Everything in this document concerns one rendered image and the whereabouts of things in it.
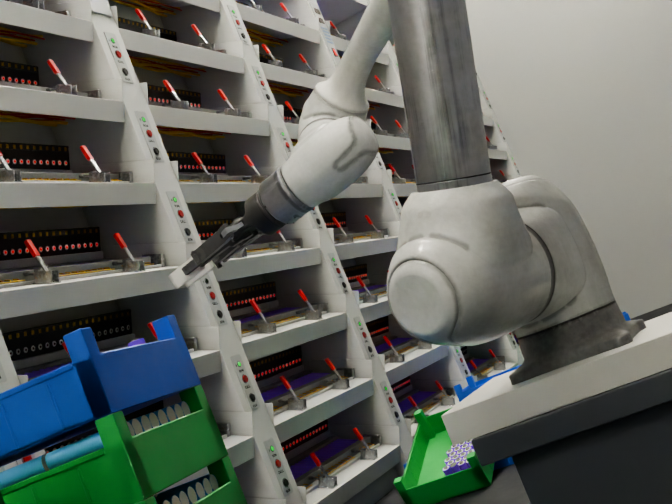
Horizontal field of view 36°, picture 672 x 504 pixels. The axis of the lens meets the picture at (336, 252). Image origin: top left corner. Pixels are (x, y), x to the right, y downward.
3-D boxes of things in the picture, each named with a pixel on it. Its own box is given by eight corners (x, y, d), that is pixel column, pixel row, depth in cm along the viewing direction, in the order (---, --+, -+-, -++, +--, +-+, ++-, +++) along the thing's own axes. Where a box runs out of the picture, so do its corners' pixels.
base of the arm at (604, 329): (650, 323, 158) (636, 289, 159) (631, 342, 138) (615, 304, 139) (542, 362, 166) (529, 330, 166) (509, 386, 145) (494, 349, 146)
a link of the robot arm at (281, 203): (323, 207, 176) (298, 227, 179) (295, 165, 178) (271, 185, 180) (301, 208, 168) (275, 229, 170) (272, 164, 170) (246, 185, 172)
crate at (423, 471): (491, 485, 218) (474, 455, 216) (409, 512, 226) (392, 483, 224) (503, 410, 245) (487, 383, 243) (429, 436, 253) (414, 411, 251)
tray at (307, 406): (374, 394, 278) (371, 344, 278) (275, 446, 223) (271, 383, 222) (306, 392, 286) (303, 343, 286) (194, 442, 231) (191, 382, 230)
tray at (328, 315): (347, 328, 280) (344, 278, 280) (242, 364, 225) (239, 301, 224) (281, 328, 288) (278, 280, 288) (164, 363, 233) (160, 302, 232)
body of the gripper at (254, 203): (274, 224, 170) (235, 255, 174) (296, 222, 178) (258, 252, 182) (251, 188, 172) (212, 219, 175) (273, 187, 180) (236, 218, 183)
